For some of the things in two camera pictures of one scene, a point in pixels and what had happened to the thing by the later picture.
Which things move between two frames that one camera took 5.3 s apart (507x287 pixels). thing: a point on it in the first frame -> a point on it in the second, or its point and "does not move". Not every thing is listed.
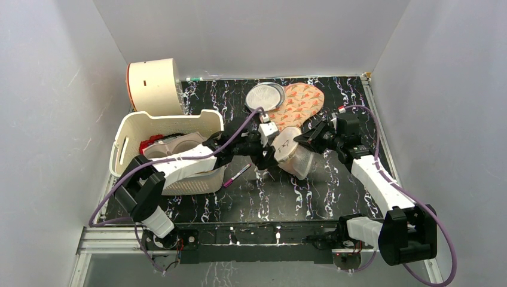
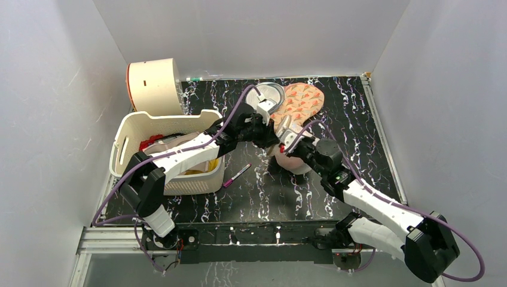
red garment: (144, 143) does not move
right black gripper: (315, 137) -> (295, 148)
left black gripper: (263, 162) -> (268, 138)
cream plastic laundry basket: (133, 127) does not move
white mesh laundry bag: (292, 157) does not move
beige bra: (173, 146) does not move
